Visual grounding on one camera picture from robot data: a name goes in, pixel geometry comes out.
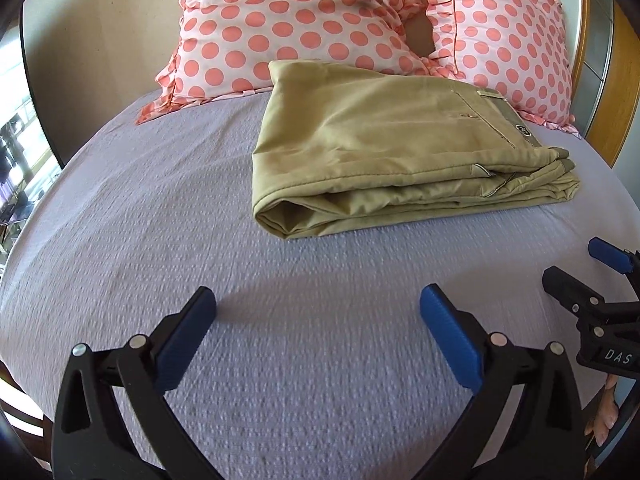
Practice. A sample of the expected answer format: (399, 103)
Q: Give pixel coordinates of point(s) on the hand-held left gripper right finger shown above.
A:
(450, 342)

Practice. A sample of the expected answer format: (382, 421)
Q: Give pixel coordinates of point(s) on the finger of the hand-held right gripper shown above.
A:
(567, 287)
(607, 255)

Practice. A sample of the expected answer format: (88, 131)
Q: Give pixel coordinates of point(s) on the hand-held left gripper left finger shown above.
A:
(182, 342)

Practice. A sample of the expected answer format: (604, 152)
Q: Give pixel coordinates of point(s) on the khaki pants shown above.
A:
(380, 155)

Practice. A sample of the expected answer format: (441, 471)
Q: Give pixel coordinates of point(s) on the person's right hand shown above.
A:
(602, 412)

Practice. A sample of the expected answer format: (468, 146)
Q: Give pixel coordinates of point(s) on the lavender bed sheet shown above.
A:
(280, 270)

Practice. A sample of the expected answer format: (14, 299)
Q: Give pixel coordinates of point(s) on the wooden headboard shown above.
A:
(622, 75)

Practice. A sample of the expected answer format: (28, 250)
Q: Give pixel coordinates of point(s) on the pink polka dot pillow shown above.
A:
(295, 30)
(505, 35)

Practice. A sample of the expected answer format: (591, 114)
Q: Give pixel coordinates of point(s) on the glass window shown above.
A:
(22, 150)

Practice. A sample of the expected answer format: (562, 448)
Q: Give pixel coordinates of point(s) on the dark wooden bed frame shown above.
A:
(22, 405)

